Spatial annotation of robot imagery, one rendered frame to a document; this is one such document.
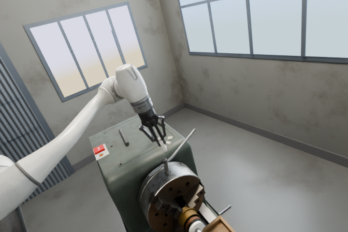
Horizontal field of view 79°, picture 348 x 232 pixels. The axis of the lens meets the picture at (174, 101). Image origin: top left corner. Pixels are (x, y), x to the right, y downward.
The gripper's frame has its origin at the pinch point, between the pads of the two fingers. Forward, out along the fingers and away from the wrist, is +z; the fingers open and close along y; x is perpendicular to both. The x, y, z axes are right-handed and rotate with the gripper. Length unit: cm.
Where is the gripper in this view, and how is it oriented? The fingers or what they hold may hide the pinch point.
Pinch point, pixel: (162, 144)
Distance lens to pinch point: 103.2
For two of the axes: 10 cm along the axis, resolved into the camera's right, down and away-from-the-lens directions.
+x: -1.4, -3.2, 9.4
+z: 3.8, 8.6, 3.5
